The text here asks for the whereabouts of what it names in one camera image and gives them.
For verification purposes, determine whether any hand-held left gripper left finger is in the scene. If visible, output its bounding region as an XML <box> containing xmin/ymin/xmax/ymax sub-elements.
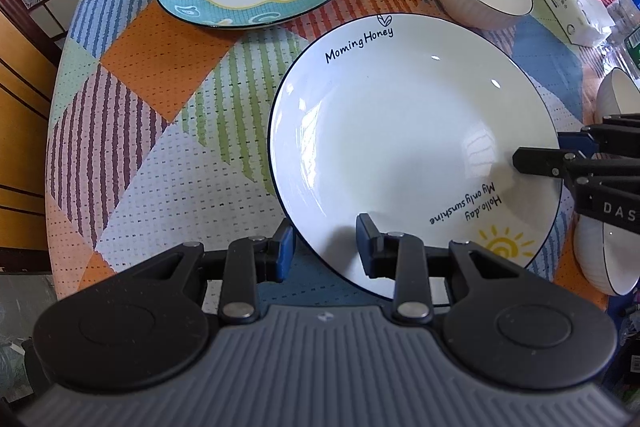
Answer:
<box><xmin>132</xmin><ymin>223</ymin><xmax>296</xmax><ymax>323</ymax></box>

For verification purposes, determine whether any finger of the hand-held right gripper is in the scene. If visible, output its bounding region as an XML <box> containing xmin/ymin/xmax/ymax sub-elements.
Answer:
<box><xmin>556</xmin><ymin>113</ymin><xmax>640</xmax><ymax>156</ymax></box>
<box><xmin>512</xmin><ymin>147</ymin><xmax>640</xmax><ymax>182</ymax></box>

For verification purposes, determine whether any white plate with sun print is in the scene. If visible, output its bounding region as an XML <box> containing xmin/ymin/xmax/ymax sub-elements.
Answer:
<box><xmin>267</xmin><ymin>13</ymin><xmax>563</xmax><ymax>307</ymax></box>

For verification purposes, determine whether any wooden cabinet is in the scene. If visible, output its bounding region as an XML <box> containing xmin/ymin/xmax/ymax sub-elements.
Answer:
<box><xmin>0</xmin><ymin>0</ymin><xmax>68</xmax><ymax>260</ymax></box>

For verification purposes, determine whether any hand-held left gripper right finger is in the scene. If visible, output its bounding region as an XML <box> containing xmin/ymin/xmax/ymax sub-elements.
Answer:
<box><xmin>356</xmin><ymin>214</ymin><xmax>506</xmax><ymax>325</ymax></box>

